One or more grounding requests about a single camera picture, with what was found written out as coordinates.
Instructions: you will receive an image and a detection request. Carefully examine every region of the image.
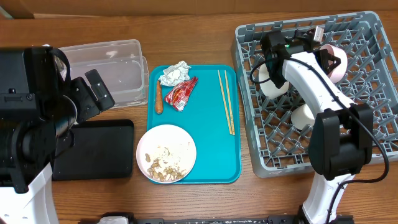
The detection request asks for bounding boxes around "pink small bowl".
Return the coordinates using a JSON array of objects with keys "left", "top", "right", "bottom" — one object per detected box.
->
[{"left": 320, "top": 44, "right": 348, "bottom": 83}]

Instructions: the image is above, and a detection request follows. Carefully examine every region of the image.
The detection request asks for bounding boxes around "white bowl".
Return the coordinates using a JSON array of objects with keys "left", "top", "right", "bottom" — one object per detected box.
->
[{"left": 258, "top": 65, "right": 290, "bottom": 100}]

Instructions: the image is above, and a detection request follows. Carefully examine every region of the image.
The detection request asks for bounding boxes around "white paper cup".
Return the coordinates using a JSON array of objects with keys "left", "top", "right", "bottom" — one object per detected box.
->
[{"left": 291, "top": 104, "right": 315, "bottom": 130}]

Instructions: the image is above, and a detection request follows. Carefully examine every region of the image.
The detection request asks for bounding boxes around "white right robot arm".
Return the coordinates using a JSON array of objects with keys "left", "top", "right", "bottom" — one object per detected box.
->
[{"left": 253, "top": 26, "right": 381, "bottom": 223}]

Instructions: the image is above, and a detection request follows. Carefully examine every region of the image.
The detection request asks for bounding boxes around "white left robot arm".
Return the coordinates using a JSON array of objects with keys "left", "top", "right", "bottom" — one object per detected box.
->
[{"left": 1, "top": 46, "right": 115, "bottom": 223}]

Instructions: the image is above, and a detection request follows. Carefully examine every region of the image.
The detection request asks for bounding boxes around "grey dishwasher rack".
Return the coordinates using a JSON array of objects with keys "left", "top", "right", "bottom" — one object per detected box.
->
[{"left": 232, "top": 11, "right": 397, "bottom": 178}]

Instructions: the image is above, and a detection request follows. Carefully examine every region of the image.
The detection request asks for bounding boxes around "wooden chopstick left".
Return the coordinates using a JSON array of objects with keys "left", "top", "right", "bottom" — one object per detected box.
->
[{"left": 217, "top": 70, "right": 232, "bottom": 135}]

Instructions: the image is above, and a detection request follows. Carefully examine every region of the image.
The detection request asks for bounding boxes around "wooden chopstick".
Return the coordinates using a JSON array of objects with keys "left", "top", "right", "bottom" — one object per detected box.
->
[
  {"left": 224, "top": 70, "right": 235, "bottom": 136},
  {"left": 217, "top": 70, "right": 232, "bottom": 135}
]

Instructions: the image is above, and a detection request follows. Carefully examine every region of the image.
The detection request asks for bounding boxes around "wooden chopstick right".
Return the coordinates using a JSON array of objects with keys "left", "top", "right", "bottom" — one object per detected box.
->
[{"left": 224, "top": 70, "right": 235, "bottom": 136}]

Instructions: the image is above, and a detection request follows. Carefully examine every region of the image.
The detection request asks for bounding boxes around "teal plastic tray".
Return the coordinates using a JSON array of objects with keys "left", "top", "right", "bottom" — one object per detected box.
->
[{"left": 147, "top": 64, "right": 242, "bottom": 184}]

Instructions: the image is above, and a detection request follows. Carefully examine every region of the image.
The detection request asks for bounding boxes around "crumpled white tissue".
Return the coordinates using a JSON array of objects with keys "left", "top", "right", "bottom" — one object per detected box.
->
[{"left": 159, "top": 61, "right": 191, "bottom": 86}]

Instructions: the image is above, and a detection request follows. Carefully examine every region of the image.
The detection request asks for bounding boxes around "red snack wrapper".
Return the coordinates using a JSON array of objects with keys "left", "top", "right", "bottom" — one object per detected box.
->
[{"left": 164, "top": 77, "right": 198, "bottom": 111}]

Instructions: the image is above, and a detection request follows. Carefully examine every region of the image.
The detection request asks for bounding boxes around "pink plate with food scraps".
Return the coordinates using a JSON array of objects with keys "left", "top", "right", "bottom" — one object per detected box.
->
[{"left": 136, "top": 124, "right": 197, "bottom": 184}]

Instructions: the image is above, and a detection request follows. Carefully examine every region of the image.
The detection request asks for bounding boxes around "clear plastic bin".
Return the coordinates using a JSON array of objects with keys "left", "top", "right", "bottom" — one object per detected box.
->
[{"left": 60, "top": 39, "right": 149, "bottom": 108}]

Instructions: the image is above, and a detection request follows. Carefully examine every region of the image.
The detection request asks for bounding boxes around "black plastic tray bin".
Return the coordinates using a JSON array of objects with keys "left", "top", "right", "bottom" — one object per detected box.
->
[{"left": 52, "top": 119, "right": 134, "bottom": 181}]

